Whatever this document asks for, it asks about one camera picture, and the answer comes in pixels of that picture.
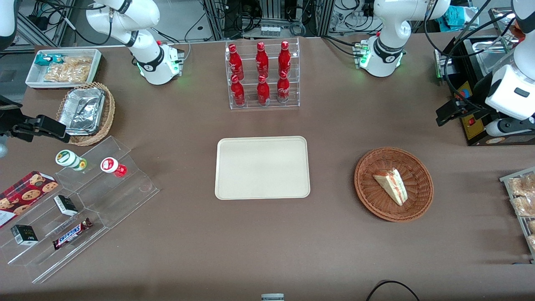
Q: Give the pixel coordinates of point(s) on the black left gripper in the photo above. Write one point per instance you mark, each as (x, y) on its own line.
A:
(477, 100)

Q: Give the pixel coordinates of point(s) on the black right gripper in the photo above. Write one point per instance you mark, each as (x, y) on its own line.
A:
(9, 121)

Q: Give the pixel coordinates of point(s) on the triangular sandwich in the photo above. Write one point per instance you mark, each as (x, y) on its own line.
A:
(393, 186)

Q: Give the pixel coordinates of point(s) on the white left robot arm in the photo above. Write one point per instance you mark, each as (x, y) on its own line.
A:
(384, 50)

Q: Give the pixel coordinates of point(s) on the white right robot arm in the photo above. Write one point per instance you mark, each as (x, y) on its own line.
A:
(154, 62)

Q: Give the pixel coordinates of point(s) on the aluminium foil tray stack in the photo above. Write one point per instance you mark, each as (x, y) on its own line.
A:
(82, 110)

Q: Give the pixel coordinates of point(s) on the light wicker basket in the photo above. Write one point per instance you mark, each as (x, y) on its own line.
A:
(106, 113)

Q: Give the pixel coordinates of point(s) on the brown wicker basket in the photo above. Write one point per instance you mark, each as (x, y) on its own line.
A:
(418, 179)

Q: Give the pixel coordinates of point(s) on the grey tray with pastries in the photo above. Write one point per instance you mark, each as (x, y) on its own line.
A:
(512, 200)

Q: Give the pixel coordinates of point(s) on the cream plastic serving tray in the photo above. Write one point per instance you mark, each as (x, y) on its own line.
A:
(262, 167)

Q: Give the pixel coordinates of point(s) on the green-lidded white cup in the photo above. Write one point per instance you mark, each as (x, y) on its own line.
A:
(69, 159)

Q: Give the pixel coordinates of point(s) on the white rectangular snack bin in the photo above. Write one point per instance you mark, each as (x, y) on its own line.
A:
(35, 79)

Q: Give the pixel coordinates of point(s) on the clear bag of crackers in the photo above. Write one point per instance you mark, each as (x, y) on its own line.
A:
(67, 73)
(79, 61)

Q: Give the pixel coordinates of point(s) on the red tartan cookie box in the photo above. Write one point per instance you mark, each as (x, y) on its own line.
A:
(25, 196)

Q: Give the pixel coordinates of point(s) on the teal snack packet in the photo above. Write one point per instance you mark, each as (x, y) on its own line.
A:
(47, 59)

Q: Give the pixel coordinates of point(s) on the small black carton box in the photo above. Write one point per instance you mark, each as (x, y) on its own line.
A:
(65, 205)
(24, 234)

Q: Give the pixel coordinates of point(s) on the red-lidded white cup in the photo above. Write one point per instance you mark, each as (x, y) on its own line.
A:
(111, 166)

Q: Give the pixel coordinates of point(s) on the teal plastic bag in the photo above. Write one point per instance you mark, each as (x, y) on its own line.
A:
(457, 16)

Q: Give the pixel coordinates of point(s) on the wrapped bread bun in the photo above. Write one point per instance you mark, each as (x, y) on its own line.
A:
(524, 186)
(526, 206)
(532, 242)
(532, 227)

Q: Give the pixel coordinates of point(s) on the clear acrylic stepped display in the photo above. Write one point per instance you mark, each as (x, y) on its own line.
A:
(121, 192)

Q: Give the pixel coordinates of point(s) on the Snickers chocolate bar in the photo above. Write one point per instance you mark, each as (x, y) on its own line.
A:
(71, 234)

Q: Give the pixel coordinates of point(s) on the red cola bottle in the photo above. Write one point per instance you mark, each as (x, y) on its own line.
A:
(262, 60)
(284, 60)
(283, 90)
(236, 62)
(263, 93)
(238, 93)

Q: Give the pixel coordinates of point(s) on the clear acrylic bottle rack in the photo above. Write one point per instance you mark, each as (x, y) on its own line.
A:
(250, 104)

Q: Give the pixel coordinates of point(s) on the grey device edge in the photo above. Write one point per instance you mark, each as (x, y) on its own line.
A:
(272, 297)

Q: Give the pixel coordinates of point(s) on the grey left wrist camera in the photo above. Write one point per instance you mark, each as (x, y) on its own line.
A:
(506, 127)

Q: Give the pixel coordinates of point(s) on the aluminium frame rack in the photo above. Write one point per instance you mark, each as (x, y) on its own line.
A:
(215, 16)

